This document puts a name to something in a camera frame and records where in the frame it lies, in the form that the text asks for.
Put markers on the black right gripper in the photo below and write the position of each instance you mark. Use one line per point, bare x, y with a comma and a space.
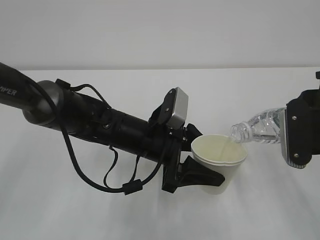
313, 133

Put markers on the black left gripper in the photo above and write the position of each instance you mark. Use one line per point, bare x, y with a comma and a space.
190, 172

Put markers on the white paper cup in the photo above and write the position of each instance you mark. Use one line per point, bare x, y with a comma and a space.
221, 154

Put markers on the clear water bottle green label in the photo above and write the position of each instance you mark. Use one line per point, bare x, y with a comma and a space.
264, 127

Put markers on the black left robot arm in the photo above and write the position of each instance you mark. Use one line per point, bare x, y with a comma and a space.
59, 106

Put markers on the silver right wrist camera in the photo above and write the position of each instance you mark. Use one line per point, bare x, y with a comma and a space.
296, 133

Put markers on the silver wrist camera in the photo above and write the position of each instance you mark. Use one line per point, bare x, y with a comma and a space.
296, 133
173, 110

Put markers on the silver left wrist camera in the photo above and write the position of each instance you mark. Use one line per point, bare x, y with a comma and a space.
173, 110

